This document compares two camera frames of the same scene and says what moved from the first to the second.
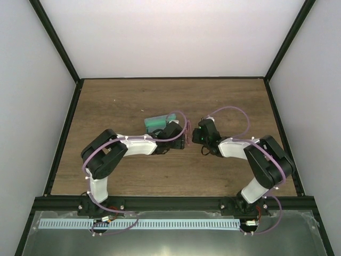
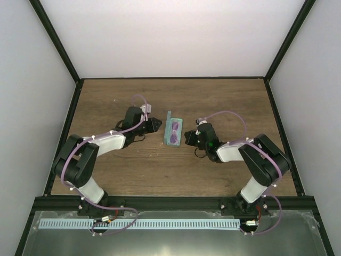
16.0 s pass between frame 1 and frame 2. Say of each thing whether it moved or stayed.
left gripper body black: moved
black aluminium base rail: stayed
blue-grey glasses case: moved
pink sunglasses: moved
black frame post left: stayed
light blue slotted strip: stayed
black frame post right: stayed
